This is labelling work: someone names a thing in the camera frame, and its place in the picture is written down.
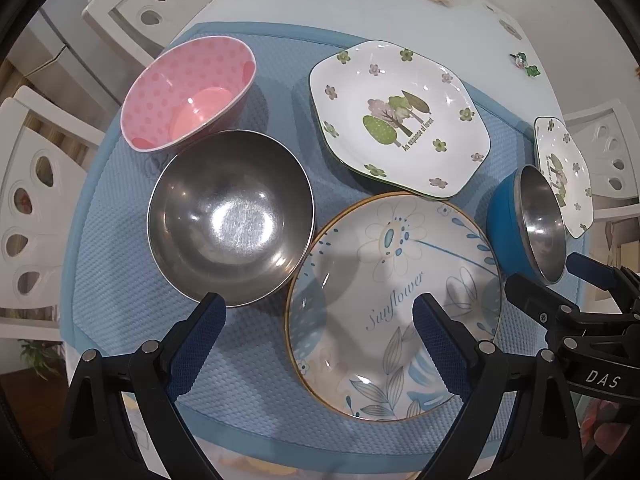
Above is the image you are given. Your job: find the pink polka dot bowl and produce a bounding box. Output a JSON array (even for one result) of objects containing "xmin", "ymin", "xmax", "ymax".
[{"xmin": 121, "ymin": 35, "xmax": 258, "ymax": 153}]

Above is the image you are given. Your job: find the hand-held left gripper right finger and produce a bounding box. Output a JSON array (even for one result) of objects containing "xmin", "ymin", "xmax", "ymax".
[{"xmin": 411, "ymin": 292, "xmax": 586, "ymax": 480}]

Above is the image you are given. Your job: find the large steel bowl pink outside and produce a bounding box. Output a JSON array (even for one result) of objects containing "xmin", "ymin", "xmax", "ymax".
[{"xmin": 146, "ymin": 129, "xmax": 316, "ymax": 308}]

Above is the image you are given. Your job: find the small steel bowl blue outside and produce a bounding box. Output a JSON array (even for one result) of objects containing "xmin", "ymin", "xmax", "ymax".
[{"xmin": 486, "ymin": 164, "xmax": 568, "ymax": 286}]

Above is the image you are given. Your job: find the small square tree print plate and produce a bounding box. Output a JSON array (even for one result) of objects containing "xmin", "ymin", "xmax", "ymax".
[{"xmin": 532, "ymin": 116, "xmax": 595, "ymax": 240}]

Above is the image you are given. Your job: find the small green table ornament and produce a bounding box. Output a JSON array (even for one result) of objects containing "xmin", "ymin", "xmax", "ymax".
[{"xmin": 509, "ymin": 51, "xmax": 542, "ymax": 79}]

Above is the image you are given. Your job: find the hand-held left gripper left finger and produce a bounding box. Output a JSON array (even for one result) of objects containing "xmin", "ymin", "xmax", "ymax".
[{"xmin": 52, "ymin": 291, "xmax": 228, "ymax": 480}]

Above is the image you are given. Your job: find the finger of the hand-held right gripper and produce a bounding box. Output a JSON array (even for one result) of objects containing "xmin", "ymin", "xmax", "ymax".
[
  {"xmin": 504, "ymin": 274, "xmax": 593, "ymax": 351},
  {"xmin": 567, "ymin": 252, "xmax": 640, "ymax": 313}
]

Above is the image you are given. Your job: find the white dining chair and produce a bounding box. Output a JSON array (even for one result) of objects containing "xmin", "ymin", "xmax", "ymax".
[
  {"xmin": 562, "ymin": 100, "xmax": 640, "ymax": 221},
  {"xmin": 0, "ymin": 85, "xmax": 107, "ymax": 343},
  {"xmin": 81, "ymin": 0, "xmax": 233, "ymax": 63}
]

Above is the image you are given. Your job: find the grey refrigerator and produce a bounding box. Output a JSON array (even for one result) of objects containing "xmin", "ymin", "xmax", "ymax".
[{"xmin": 37, "ymin": 7, "xmax": 126, "ymax": 106}]

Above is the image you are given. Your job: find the blue waffle table mat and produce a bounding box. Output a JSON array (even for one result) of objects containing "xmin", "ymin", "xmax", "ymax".
[{"xmin": 60, "ymin": 21, "xmax": 591, "ymax": 453}]

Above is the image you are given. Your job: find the green potted plant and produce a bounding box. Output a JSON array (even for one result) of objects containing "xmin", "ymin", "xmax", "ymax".
[{"xmin": 17, "ymin": 339, "xmax": 68, "ymax": 378}]

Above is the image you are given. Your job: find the round flower print plate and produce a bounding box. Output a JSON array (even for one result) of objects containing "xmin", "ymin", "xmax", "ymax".
[{"xmin": 284, "ymin": 191, "xmax": 503, "ymax": 422}]

